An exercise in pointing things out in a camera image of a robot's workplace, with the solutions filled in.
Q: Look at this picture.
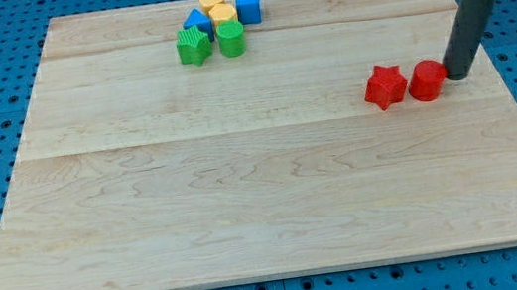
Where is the green star block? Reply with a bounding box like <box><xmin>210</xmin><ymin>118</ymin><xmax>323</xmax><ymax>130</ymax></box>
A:
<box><xmin>176</xmin><ymin>25</ymin><xmax>212</xmax><ymax>66</ymax></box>

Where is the yellow heart block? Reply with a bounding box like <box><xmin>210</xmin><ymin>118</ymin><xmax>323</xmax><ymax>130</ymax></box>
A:
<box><xmin>198</xmin><ymin>0</ymin><xmax>225</xmax><ymax>16</ymax></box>

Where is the wooden board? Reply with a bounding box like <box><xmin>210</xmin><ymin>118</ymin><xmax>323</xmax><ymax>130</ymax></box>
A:
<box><xmin>0</xmin><ymin>0</ymin><xmax>517</xmax><ymax>290</ymax></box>

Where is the red star block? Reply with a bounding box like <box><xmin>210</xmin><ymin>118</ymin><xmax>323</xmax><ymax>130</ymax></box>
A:
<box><xmin>364</xmin><ymin>65</ymin><xmax>408</xmax><ymax>110</ymax></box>

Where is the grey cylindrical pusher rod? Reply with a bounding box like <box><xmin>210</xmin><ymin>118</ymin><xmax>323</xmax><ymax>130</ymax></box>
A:
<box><xmin>442</xmin><ymin>0</ymin><xmax>496</xmax><ymax>81</ymax></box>

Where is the blue cube block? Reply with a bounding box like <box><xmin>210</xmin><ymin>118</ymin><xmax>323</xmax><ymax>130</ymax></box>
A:
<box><xmin>235</xmin><ymin>0</ymin><xmax>262</xmax><ymax>25</ymax></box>

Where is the yellow pentagon block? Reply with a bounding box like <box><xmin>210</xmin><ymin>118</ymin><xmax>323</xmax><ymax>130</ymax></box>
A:
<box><xmin>208</xmin><ymin>3</ymin><xmax>238</xmax><ymax>29</ymax></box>

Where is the red cylinder block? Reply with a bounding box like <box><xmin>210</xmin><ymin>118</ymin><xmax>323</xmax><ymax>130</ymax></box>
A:
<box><xmin>409</xmin><ymin>60</ymin><xmax>448</xmax><ymax>102</ymax></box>

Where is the blue triangle block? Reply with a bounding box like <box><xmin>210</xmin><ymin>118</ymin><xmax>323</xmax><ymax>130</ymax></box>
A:
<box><xmin>183</xmin><ymin>8</ymin><xmax>215</xmax><ymax>42</ymax></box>

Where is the green cylinder block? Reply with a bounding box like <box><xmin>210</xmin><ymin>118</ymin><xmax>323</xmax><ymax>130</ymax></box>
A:
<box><xmin>216</xmin><ymin>20</ymin><xmax>246</xmax><ymax>58</ymax></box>

